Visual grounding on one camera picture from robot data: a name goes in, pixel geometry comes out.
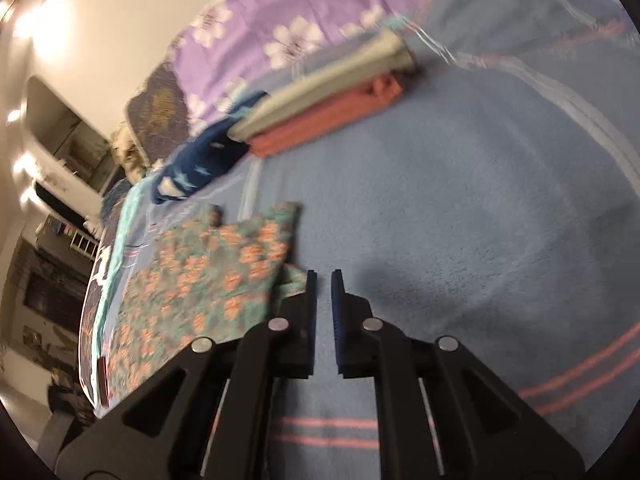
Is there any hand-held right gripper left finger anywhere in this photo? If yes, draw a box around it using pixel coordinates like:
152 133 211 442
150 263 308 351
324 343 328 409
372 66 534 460
55 270 319 480

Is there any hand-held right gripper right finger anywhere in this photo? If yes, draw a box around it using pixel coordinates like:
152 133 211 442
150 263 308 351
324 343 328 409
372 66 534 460
331 269 586 480

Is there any teal floral garment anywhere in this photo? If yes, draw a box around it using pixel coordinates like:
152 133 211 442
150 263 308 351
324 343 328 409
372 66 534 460
97 201 308 406

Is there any beige clothes pile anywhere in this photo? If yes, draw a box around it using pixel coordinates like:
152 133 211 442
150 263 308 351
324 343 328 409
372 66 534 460
109 127 151 186

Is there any blue plaid bed sheet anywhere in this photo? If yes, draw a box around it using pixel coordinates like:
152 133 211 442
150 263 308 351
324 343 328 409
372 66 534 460
80 0 640 480

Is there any navy star print cloth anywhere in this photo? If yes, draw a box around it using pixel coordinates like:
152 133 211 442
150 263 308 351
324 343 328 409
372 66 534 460
150 91 268 205

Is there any pink folded cloth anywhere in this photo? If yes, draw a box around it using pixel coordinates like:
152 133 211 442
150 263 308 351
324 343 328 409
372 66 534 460
248 74 405 158

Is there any teal blanket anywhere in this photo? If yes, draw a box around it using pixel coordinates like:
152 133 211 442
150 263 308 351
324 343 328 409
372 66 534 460
92 180 166 341

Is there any dark deer print quilt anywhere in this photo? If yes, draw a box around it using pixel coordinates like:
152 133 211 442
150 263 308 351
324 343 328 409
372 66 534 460
80 200 126 391

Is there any dark blue knit blanket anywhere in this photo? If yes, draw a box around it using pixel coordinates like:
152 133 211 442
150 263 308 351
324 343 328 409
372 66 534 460
100 180 133 226

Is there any grey folded cloth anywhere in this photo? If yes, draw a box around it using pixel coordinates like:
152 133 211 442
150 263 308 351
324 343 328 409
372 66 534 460
227 30 416 142

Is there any dark tree print cushion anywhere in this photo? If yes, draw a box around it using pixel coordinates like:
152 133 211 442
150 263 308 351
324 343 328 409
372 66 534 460
126 60 193 161

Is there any purple floral pillow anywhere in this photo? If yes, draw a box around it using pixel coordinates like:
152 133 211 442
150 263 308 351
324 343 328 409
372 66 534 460
170 0 493 126

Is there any white wire rack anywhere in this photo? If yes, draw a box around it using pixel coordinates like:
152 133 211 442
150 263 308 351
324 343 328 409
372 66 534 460
69 232 102 262

